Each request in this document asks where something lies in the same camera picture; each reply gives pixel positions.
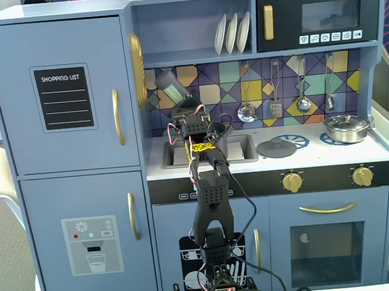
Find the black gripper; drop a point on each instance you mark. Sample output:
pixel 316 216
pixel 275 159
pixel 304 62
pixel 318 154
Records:
pixel 188 104

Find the gray salt shaker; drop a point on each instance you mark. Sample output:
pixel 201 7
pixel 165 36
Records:
pixel 171 86

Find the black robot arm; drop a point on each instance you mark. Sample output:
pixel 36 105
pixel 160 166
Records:
pixel 212 198

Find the steel skimmer ladle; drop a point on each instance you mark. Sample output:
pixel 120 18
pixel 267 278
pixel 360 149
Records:
pixel 246 112

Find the gray sink basin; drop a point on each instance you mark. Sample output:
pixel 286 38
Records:
pixel 245 148

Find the blue wooden toy kitchen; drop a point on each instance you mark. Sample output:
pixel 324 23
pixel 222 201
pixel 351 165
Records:
pixel 172 32

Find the white toy plate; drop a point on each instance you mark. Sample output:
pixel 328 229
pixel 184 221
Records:
pixel 220 35
pixel 232 34
pixel 243 32

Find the steel slotted spatula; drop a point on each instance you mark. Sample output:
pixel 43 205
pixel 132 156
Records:
pixel 275 109

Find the dark gray pot lid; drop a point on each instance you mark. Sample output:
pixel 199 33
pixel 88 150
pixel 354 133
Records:
pixel 277 147

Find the steel soup ladle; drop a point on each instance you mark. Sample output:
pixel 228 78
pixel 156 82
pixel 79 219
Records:
pixel 303 105

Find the blue dishwasher door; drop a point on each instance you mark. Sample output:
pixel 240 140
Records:
pixel 173 221

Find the black shopping list board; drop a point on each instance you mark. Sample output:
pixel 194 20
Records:
pixel 64 105

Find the black toy microwave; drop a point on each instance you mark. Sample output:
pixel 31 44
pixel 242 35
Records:
pixel 285 20

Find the gold stove knob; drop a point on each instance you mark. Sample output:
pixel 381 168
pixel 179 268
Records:
pixel 362 176
pixel 292 182

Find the steel spoon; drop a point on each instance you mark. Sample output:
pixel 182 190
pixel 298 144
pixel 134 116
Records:
pixel 329 102

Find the shiny steel pot with lid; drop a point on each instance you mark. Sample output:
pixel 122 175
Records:
pixel 346 128

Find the tall blue fridge door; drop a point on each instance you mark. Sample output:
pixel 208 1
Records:
pixel 19 98

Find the blue freezer door with dispenser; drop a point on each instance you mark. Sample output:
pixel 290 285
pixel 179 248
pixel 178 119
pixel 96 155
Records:
pixel 51 204

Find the blue oven door with window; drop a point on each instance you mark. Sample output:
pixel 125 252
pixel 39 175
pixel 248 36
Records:
pixel 280 246

